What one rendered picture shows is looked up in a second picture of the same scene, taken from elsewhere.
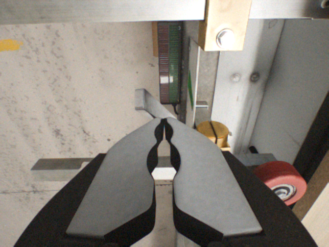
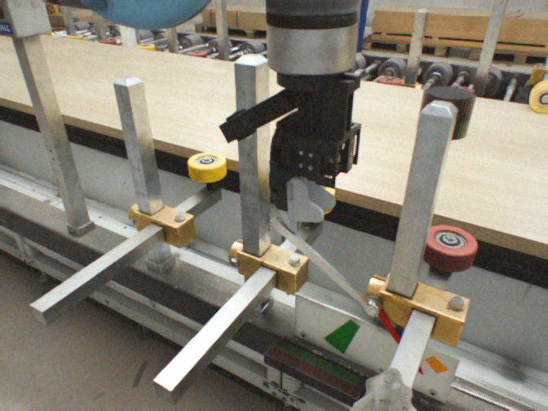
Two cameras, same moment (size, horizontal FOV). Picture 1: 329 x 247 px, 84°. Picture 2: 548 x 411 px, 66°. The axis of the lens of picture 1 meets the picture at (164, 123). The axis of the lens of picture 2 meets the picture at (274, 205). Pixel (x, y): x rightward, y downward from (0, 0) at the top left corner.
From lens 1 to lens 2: 0.54 m
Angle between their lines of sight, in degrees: 78
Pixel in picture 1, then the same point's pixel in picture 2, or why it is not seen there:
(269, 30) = (333, 301)
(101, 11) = (227, 316)
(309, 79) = (377, 257)
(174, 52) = (300, 353)
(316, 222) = (523, 227)
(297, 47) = (352, 273)
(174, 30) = (280, 343)
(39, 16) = (196, 354)
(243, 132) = (471, 355)
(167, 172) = (412, 335)
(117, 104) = not seen: outside the picture
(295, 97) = not seen: hidden behind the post
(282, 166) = not seen: hidden behind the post
